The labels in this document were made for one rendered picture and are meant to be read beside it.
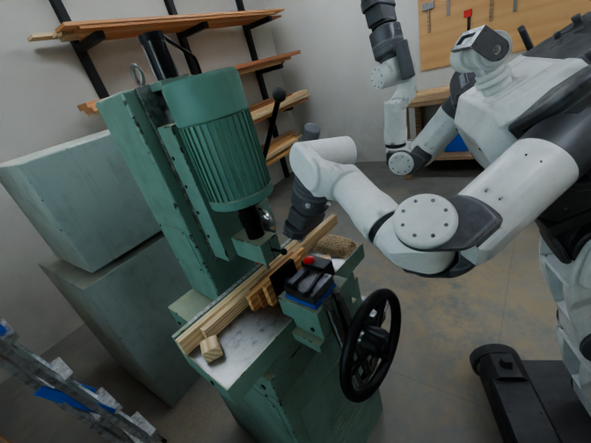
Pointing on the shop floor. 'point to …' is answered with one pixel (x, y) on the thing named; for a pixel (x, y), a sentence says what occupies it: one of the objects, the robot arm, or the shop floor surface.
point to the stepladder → (72, 393)
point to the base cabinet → (309, 407)
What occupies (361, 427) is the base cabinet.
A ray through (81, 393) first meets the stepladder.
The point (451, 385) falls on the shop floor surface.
